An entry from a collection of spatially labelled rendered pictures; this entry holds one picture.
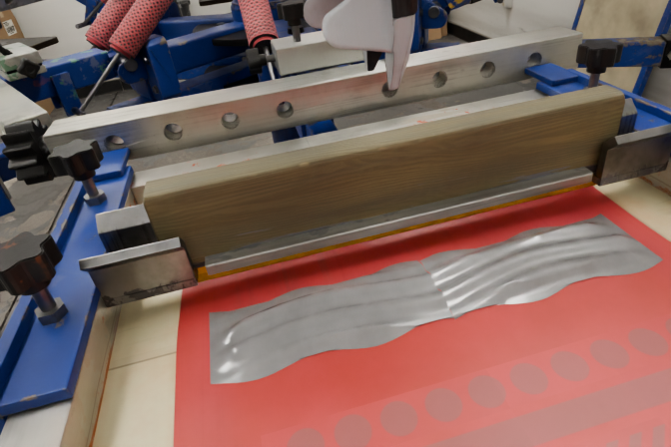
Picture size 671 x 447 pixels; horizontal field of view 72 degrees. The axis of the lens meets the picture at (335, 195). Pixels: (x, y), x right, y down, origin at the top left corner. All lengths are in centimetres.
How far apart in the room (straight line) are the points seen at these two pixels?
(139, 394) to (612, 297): 35
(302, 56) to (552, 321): 43
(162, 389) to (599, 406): 28
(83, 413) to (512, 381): 27
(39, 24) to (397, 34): 448
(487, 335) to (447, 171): 14
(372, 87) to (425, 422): 41
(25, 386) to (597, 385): 35
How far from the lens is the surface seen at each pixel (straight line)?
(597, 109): 46
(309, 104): 59
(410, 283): 38
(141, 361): 39
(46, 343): 37
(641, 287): 42
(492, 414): 32
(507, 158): 43
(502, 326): 37
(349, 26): 32
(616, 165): 49
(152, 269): 39
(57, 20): 469
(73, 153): 49
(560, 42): 72
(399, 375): 33
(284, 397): 33
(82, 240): 46
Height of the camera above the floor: 122
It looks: 32 degrees down
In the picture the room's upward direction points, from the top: 8 degrees counter-clockwise
